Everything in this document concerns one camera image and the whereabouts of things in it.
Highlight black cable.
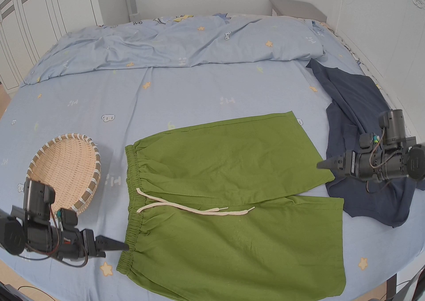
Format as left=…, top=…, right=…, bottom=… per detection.
left=17, top=253, right=89, bottom=268
left=365, top=178, right=392, bottom=195

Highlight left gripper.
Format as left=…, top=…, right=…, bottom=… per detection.
left=29, top=224, right=130, bottom=261

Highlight green shorts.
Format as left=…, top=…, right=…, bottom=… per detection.
left=116, top=111, right=347, bottom=301

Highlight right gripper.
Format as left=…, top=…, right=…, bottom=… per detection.
left=316, top=151, right=386, bottom=180

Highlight pale blue quilt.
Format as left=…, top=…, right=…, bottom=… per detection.
left=21, top=14, right=327, bottom=87

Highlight bed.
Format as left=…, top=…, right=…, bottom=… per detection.
left=0, top=0, right=425, bottom=301

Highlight grey bedside table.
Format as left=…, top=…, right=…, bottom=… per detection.
left=268, top=0, right=327, bottom=23

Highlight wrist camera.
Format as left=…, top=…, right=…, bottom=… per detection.
left=360, top=132, right=381, bottom=153
left=55, top=208, right=79, bottom=238

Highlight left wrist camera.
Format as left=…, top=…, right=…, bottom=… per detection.
left=55, top=208, right=79, bottom=238

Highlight white wardrobe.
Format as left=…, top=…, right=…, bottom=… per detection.
left=0, top=0, right=105, bottom=93

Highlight round woven basket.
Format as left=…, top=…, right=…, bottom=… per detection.
left=26, top=133, right=102, bottom=217

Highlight dark blue garment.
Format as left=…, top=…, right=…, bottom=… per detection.
left=305, top=58, right=425, bottom=228

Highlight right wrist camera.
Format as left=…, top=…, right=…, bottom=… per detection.
left=360, top=132, right=381, bottom=153

